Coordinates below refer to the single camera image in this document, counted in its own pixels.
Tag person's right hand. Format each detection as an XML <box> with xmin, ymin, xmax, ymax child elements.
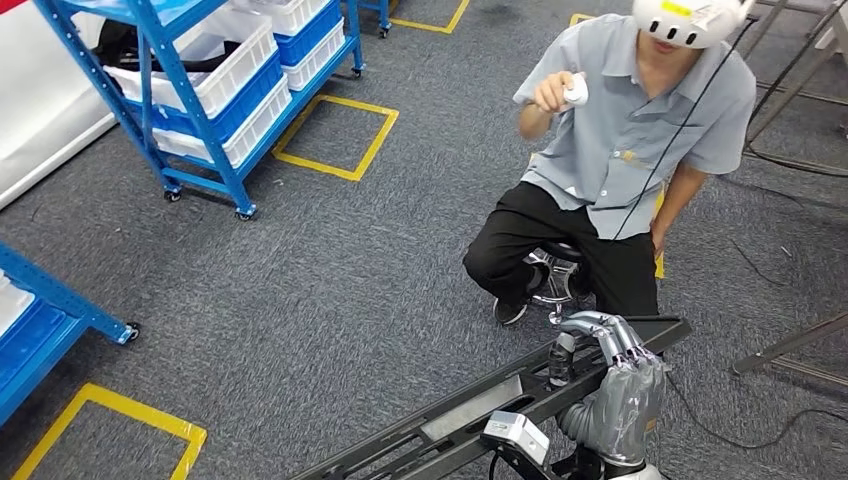
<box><xmin>533</xmin><ymin>70</ymin><xmax>576</xmax><ymax>115</ymax></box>

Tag black floor cable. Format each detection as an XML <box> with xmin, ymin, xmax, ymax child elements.
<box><xmin>741</xmin><ymin>142</ymin><xmax>848</xmax><ymax>179</ymax></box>
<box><xmin>665</xmin><ymin>374</ymin><xmax>848</xmax><ymax>452</ymax></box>

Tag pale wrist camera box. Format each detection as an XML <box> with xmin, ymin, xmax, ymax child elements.
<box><xmin>481</xmin><ymin>410</ymin><xmax>551</xmax><ymax>467</ymax></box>

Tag blue metal shelf rack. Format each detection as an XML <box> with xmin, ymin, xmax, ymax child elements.
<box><xmin>0</xmin><ymin>241</ymin><xmax>142</xmax><ymax>425</ymax></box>
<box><xmin>33</xmin><ymin>0</ymin><xmax>366</xmax><ymax>221</ymax></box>
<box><xmin>357</xmin><ymin>0</ymin><xmax>393</xmax><ymax>39</ymax></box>

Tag black headset cable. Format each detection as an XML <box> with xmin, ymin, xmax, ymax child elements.
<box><xmin>612</xmin><ymin>16</ymin><xmax>760</xmax><ymax>241</ymax></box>

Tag person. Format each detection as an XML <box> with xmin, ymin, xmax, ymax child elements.
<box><xmin>462</xmin><ymin>0</ymin><xmax>758</xmax><ymax>327</ymax></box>

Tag black parts in bin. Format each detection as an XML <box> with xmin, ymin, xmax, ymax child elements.
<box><xmin>95</xmin><ymin>19</ymin><xmax>243</xmax><ymax>74</ymax></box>

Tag white car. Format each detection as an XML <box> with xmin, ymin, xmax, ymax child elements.
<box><xmin>0</xmin><ymin>0</ymin><xmax>119</xmax><ymax>212</ymax></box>

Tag white VR headset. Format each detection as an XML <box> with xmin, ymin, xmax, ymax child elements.
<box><xmin>631</xmin><ymin>0</ymin><xmax>757</xmax><ymax>51</ymax></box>

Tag white hand controller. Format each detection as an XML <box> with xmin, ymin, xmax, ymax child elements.
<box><xmin>563</xmin><ymin>71</ymin><xmax>591</xmax><ymax>109</ymax></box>

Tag long black plastic part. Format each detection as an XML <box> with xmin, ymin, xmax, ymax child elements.
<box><xmin>288</xmin><ymin>315</ymin><xmax>694</xmax><ymax>480</ymax></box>

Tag blue plastic bin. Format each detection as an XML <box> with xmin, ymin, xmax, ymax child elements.
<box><xmin>125</xmin><ymin>49</ymin><xmax>285</xmax><ymax>144</ymax></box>
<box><xmin>274</xmin><ymin>0</ymin><xmax>344</xmax><ymax>68</ymax></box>
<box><xmin>0</xmin><ymin>301</ymin><xmax>71</xmax><ymax>395</ymax></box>

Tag chrome swivel stool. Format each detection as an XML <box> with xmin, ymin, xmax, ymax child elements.
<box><xmin>523</xmin><ymin>240</ymin><xmax>591</xmax><ymax>326</ymax></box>

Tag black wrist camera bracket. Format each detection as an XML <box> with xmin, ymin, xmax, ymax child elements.
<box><xmin>490</xmin><ymin>445</ymin><xmax>564</xmax><ymax>480</ymax></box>

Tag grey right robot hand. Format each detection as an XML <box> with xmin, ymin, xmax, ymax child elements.
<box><xmin>548</xmin><ymin>311</ymin><xmax>667</xmax><ymax>468</ymax></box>

